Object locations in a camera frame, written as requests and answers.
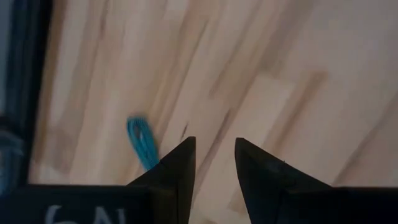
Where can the black metal table frame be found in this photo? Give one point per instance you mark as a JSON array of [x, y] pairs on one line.
[[28, 62]]

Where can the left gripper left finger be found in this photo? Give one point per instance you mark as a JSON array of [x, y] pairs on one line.
[[174, 180]]

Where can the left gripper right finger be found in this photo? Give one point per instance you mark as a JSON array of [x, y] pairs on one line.
[[264, 180]]

